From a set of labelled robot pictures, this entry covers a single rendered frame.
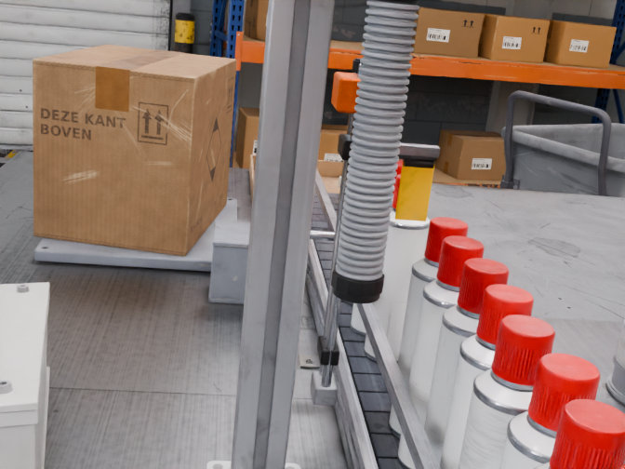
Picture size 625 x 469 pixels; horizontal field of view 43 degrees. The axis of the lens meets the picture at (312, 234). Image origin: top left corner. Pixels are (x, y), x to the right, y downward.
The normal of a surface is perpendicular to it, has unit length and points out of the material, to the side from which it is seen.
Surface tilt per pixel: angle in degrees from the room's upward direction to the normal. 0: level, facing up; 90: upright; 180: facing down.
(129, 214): 90
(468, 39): 92
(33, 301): 5
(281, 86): 90
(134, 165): 90
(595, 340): 0
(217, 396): 0
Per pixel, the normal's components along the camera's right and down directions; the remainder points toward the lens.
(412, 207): 0.09, 0.32
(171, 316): 0.10, -0.95
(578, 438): -0.69, 0.15
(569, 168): -0.83, 0.15
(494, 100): -0.96, -0.01
